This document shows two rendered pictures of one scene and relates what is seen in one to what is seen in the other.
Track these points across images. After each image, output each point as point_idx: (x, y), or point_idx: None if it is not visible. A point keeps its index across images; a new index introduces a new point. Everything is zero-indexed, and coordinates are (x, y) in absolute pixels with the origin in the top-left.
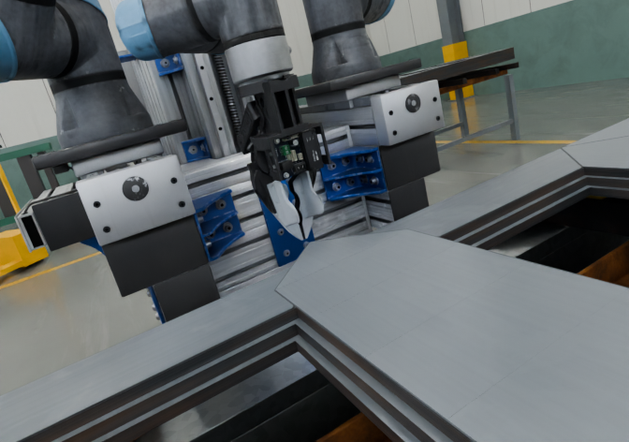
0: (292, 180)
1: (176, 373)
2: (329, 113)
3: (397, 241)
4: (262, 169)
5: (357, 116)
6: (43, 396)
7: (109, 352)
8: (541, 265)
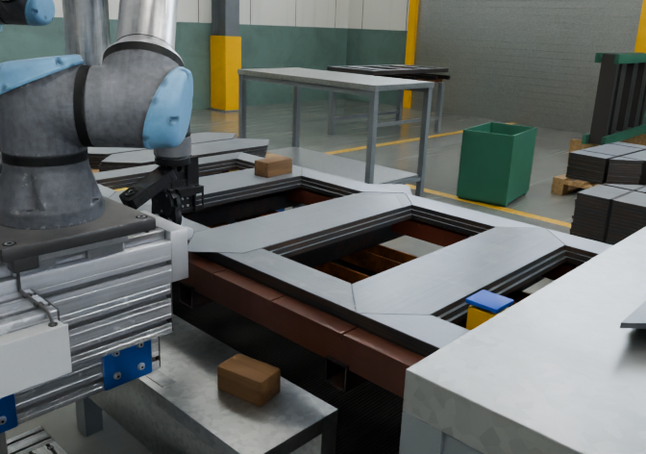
0: (165, 218)
1: None
2: None
3: (209, 234)
4: (180, 209)
5: None
6: (315, 283)
7: (285, 278)
8: (252, 218)
